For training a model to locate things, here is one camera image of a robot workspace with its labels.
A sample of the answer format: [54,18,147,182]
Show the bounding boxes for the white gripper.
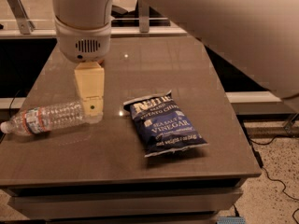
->
[55,19,111,124]

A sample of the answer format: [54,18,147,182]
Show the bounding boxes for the clear plastic water bottle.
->
[1,101,86,136]

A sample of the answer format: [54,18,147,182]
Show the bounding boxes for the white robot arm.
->
[52,0,299,112]

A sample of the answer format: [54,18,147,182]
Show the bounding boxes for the black office chair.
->
[111,4,170,27]

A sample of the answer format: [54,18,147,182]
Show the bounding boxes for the blue potato chips bag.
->
[123,91,207,158]

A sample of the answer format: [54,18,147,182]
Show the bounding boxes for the glass railing panel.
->
[0,0,186,36]

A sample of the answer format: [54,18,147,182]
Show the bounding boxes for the grey table with drawers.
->
[0,37,261,224]

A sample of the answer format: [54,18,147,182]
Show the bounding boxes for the left metal railing bracket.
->
[7,0,35,35]

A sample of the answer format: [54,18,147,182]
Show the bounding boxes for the metal railing bracket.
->
[138,0,150,33]
[7,0,35,35]

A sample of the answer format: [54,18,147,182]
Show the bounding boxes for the middle metal railing bracket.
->
[138,0,150,33]

